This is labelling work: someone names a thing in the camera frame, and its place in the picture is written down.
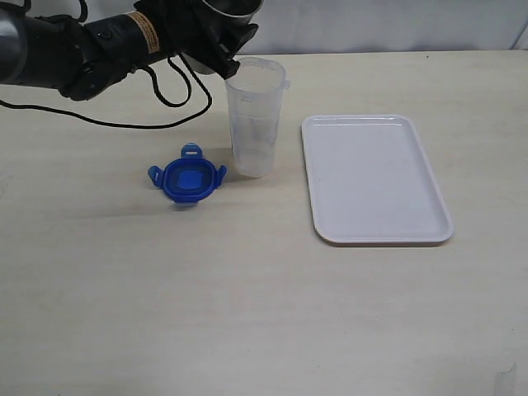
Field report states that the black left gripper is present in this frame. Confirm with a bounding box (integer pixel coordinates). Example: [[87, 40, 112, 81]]
[[134, 0, 258, 79]]

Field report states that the stainless steel cup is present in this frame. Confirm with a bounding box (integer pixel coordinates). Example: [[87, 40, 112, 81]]
[[181, 0, 265, 76]]

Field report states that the blue snap-lock lid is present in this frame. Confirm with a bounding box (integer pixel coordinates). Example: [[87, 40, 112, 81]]
[[147, 143, 228, 208]]

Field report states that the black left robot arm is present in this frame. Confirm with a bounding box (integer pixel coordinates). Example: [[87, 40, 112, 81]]
[[1, 1, 262, 101]]

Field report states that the clear tall plastic container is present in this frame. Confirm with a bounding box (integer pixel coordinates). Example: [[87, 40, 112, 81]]
[[225, 57, 290, 178]]

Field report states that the white rectangular plastic tray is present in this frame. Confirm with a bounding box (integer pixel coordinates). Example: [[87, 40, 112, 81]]
[[301, 115, 454, 246]]

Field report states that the black cable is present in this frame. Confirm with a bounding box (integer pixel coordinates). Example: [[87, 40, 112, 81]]
[[0, 0, 214, 129]]

